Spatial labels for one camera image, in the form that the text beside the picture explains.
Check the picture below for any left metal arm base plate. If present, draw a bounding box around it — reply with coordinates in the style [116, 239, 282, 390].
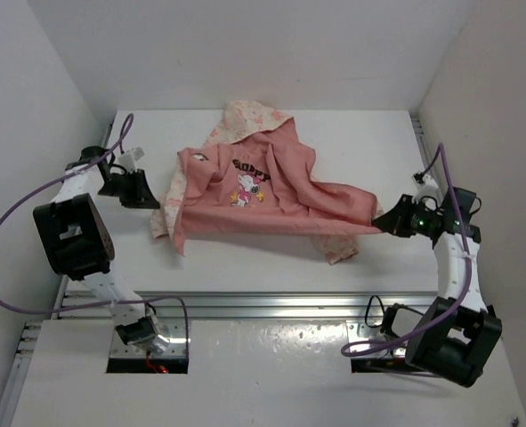
[109, 318, 190, 359]

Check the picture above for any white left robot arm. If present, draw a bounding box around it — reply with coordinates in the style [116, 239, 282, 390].
[33, 146, 169, 354]

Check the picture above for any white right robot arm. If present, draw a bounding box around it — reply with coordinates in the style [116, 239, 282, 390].
[374, 183, 502, 388]

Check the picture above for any aluminium rail left side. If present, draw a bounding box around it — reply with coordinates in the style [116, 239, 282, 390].
[0, 122, 114, 427]

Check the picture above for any aluminium rail front table edge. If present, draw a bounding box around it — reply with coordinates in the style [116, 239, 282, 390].
[52, 291, 436, 320]

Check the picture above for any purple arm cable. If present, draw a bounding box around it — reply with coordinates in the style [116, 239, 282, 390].
[0, 112, 188, 357]
[340, 142, 475, 379]

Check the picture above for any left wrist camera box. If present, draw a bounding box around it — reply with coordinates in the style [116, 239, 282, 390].
[116, 147, 144, 173]

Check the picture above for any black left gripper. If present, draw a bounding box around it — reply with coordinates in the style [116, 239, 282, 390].
[97, 168, 158, 209]

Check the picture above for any right metal arm base plate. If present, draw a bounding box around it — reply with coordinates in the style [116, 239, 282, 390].
[346, 321, 406, 359]

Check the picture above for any aluminium rail right side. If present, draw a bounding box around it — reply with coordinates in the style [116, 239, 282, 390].
[411, 117, 448, 206]

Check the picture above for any aluminium rail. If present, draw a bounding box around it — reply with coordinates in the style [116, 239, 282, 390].
[0, 122, 114, 427]
[411, 117, 448, 206]

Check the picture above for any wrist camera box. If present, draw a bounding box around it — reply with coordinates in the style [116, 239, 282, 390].
[116, 147, 144, 173]
[412, 173, 439, 202]

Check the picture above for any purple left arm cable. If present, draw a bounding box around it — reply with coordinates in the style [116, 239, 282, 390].
[0, 112, 188, 357]

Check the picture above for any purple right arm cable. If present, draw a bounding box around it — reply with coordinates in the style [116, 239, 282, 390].
[340, 142, 475, 379]

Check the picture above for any pink hooded kids jacket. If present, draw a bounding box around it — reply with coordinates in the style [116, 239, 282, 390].
[150, 101, 382, 264]

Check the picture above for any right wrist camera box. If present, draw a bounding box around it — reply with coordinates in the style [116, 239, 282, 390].
[412, 173, 439, 202]

